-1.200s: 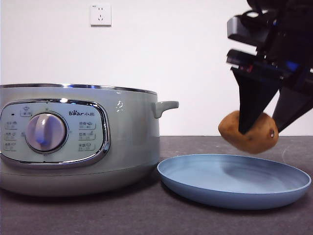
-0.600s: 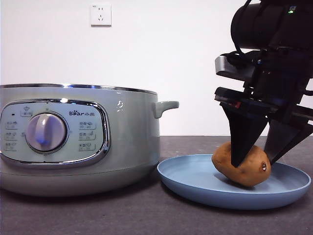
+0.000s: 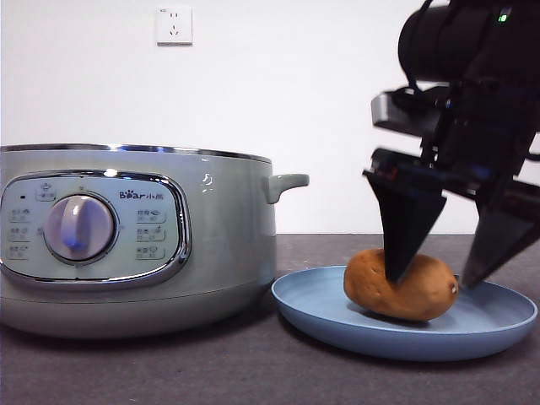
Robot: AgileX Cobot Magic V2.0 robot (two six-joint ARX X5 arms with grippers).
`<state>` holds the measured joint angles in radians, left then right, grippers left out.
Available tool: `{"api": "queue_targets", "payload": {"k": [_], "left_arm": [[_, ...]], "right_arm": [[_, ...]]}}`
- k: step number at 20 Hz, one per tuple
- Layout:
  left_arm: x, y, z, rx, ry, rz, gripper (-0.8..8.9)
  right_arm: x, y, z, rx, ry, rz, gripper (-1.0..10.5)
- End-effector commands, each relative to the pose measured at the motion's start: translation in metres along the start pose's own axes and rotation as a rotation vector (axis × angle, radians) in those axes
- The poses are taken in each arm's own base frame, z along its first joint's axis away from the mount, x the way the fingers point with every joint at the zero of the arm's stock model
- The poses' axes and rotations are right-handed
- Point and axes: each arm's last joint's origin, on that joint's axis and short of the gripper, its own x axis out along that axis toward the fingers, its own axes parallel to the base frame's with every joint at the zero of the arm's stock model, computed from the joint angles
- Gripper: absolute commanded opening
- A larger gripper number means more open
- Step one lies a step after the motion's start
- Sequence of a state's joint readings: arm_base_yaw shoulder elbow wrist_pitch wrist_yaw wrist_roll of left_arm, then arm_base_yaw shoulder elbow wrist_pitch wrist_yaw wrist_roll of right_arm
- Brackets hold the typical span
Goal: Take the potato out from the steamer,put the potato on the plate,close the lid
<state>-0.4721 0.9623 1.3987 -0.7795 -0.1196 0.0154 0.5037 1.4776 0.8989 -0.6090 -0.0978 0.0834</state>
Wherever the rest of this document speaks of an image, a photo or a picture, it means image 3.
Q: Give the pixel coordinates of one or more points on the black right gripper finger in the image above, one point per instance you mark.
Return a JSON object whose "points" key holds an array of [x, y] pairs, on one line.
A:
{"points": [[498, 240], [405, 228]]}

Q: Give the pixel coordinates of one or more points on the brown potato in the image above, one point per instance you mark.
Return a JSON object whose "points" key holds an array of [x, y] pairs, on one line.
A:
{"points": [[371, 289]]}

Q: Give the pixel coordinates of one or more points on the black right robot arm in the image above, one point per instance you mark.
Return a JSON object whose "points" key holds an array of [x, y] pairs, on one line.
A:
{"points": [[443, 38]]}

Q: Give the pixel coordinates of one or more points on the blue round plate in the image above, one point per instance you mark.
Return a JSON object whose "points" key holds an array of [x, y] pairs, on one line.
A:
{"points": [[320, 325]]}

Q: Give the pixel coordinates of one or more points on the pale green electric steamer pot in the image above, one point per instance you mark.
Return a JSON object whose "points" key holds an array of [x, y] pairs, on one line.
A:
{"points": [[228, 236]]}

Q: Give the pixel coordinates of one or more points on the white round control dial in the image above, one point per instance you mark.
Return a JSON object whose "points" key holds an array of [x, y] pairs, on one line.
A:
{"points": [[84, 228]]}

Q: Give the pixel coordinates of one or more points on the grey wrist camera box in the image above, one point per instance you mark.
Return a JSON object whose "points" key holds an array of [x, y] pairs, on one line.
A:
{"points": [[392, 109]]}

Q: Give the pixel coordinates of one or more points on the white wall socket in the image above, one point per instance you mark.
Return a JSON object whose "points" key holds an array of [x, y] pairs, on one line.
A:
{"points": [[174, 26]]}

